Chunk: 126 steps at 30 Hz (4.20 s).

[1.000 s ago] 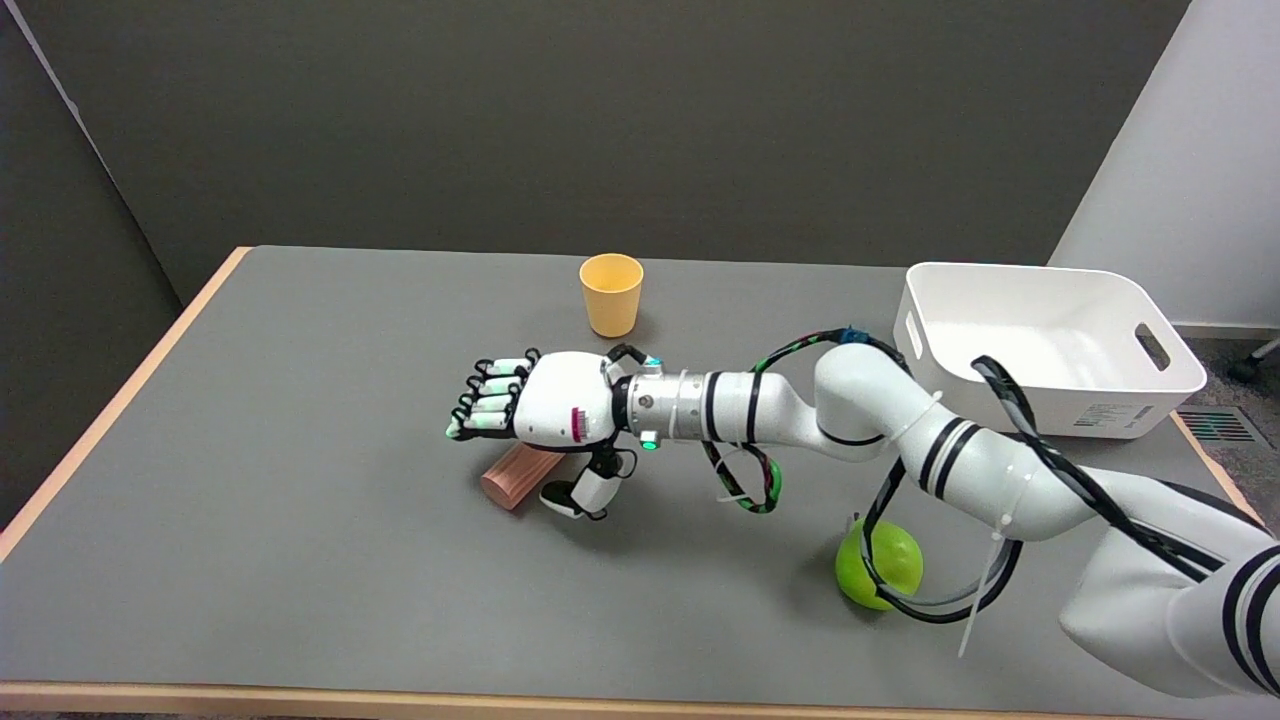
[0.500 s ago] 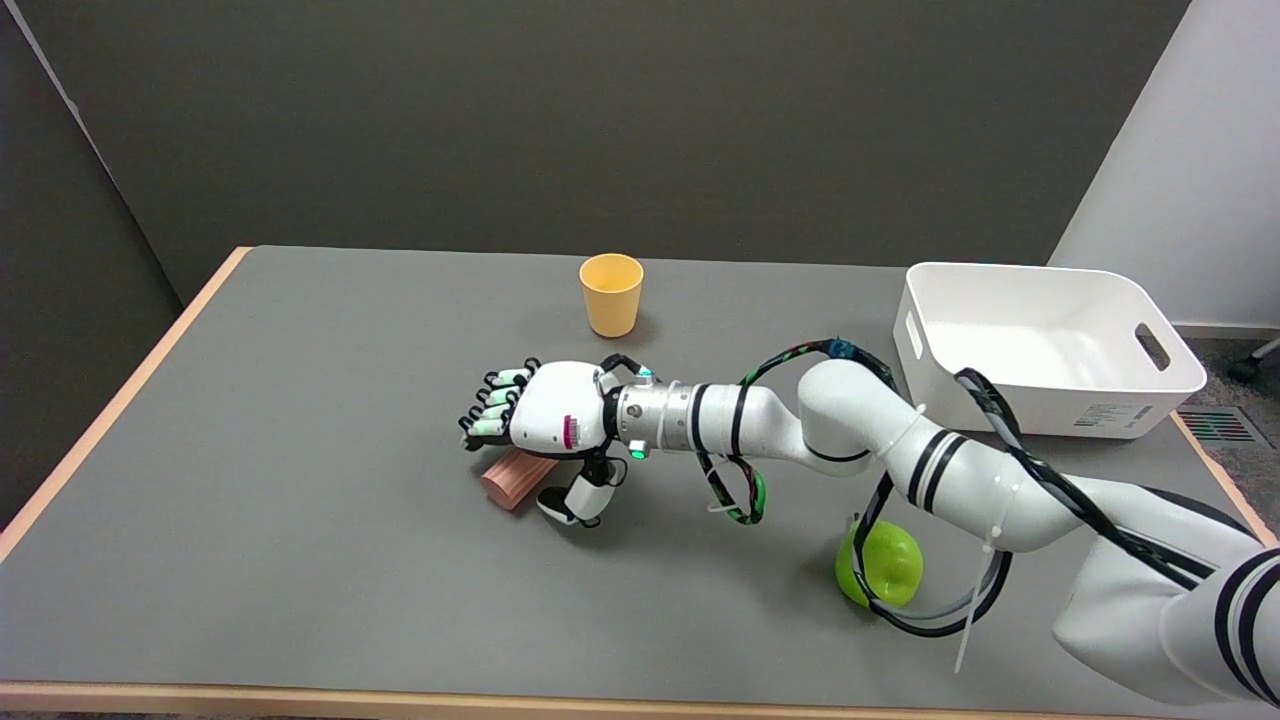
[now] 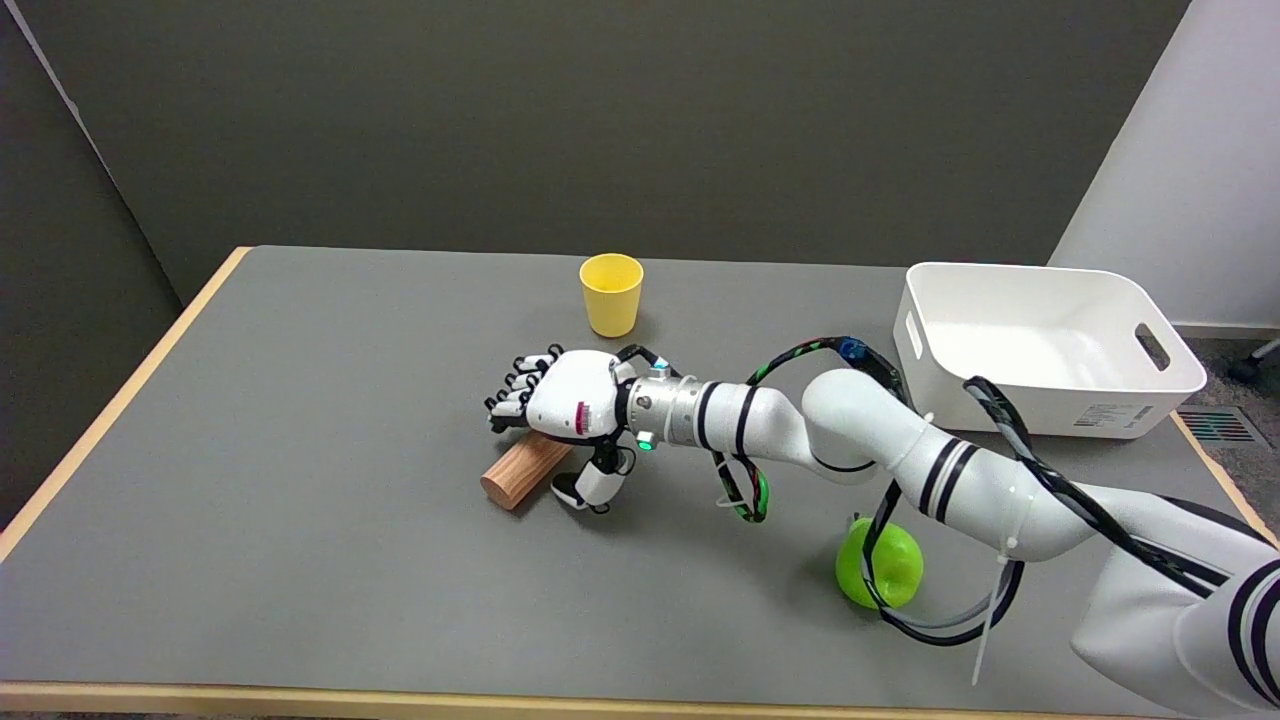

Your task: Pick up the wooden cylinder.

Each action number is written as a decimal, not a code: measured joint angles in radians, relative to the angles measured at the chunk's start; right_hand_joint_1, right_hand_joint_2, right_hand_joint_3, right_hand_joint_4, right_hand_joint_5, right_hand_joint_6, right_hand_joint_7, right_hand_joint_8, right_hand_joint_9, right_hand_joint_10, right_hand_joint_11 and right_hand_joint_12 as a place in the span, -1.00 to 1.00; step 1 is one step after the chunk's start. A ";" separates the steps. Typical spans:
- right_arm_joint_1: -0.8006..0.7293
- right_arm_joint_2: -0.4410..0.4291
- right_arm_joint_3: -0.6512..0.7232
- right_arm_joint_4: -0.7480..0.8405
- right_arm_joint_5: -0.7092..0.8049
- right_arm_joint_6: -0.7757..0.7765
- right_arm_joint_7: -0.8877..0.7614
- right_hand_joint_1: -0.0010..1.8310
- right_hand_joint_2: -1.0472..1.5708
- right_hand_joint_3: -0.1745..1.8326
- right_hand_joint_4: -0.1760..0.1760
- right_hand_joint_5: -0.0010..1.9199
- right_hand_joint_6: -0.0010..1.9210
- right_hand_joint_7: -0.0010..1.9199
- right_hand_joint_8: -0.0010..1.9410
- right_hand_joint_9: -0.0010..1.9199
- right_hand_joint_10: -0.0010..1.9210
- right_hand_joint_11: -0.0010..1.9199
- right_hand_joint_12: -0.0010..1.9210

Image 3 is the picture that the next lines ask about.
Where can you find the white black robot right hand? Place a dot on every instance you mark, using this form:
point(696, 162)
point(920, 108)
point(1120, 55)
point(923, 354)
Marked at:
point(570, 395)

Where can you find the wooden cylinder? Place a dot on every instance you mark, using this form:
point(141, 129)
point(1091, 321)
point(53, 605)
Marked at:
point(520, 468)

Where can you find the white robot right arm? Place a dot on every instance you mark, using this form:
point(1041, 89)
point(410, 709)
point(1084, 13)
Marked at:
point(960, 480)

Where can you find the yellow plastic cup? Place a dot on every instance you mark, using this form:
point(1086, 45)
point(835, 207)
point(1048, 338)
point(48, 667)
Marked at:
point(611, 300)

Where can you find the green apple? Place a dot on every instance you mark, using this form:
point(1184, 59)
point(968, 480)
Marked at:
point(898, 565)

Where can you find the long white zip tie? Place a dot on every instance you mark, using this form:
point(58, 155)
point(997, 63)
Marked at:
point(1008, 546)

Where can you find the white plastic storage bin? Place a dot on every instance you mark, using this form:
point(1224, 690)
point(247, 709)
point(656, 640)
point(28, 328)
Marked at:
point(1110, 385)

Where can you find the floor vent grille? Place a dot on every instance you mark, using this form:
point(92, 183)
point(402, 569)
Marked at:
point(1215, 425)

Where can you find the black chair caster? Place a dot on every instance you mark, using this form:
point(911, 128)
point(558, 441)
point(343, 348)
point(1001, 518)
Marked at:
point(1245, 368)

